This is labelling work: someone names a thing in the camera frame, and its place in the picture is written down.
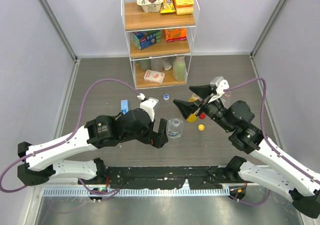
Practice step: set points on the small white bottle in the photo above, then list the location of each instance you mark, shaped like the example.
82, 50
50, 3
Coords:
166, 64

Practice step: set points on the blue white bottle cap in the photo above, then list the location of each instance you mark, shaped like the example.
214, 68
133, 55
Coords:
166, 97

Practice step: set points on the clear plastic cup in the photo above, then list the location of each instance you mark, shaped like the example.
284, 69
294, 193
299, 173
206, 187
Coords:
157, 64

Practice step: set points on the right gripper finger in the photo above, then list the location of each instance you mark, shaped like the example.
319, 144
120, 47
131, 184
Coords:
187, 108
202, 91

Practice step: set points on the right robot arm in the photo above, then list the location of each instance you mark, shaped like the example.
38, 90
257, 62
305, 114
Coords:
294, 181

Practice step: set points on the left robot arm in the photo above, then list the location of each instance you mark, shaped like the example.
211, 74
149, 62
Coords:
48, 162

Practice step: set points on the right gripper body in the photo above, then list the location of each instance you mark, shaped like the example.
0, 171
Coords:
207, 101

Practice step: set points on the clear red-label water bottle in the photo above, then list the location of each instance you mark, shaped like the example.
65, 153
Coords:
226, 99

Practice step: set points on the small blue-label water bottle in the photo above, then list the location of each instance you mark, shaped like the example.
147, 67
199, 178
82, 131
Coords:
175, 127

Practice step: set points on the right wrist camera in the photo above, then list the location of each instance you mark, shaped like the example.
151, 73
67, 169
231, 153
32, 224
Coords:
218, 86

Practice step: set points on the yellow candy bag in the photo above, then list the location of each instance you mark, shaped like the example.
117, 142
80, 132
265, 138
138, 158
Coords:
167, 7

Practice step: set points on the red bottle cap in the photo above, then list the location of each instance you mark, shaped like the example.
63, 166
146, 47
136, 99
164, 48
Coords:
202, 116

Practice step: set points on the pale green drink bottle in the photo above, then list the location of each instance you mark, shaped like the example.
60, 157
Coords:
179, 68

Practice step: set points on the white cable duct strip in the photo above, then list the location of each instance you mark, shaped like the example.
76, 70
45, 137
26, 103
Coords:
183, 192

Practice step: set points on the blue green box pack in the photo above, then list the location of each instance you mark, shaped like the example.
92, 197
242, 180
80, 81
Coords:
145, 39

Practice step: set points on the blue toothbrush box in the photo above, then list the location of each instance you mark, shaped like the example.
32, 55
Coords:
124, 105

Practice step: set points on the yellow sponge pack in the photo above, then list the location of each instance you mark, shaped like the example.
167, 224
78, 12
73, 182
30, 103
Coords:
184, 7

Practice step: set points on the orange snack box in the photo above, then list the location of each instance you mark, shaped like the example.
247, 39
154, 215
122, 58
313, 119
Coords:
175, 34

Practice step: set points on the yellow bottle cap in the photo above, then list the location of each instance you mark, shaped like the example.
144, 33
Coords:
201, 127

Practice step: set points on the chocolate pudding cup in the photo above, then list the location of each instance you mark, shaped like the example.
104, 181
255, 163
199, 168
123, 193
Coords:
150, 6

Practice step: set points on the yellow juice bottle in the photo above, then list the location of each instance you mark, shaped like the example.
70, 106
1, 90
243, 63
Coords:
192, 117

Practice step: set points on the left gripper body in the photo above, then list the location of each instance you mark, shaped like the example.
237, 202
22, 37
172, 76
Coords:
155, 139

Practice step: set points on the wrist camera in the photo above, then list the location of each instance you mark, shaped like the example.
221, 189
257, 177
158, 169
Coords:
218, 86
148, 105

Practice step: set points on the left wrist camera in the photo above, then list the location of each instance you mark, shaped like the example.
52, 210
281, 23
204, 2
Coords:
148, 105

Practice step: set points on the red white card box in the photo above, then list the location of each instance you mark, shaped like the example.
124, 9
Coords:
155, 77

